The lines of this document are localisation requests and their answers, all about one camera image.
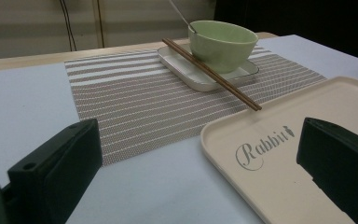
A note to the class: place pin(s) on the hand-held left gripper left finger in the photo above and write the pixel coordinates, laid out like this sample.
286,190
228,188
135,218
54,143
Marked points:
59,168

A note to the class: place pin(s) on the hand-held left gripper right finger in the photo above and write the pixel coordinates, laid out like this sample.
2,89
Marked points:
341,161

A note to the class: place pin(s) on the beige tray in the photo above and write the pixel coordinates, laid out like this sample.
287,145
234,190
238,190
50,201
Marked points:
276,186

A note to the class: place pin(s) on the brown wooden chopstick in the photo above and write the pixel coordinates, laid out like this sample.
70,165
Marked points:
217,74
213,77

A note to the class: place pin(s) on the light green bowl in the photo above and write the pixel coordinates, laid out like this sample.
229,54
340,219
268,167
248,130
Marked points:
223,53

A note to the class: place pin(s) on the metal spoon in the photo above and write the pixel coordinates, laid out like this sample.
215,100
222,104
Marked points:
181,16

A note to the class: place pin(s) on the striped woven placemat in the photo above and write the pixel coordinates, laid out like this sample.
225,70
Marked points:
136,102

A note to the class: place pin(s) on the black curtain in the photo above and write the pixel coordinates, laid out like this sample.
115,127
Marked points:
307,18

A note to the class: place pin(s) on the white rectangular plate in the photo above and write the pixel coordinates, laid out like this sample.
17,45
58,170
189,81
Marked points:
183,70

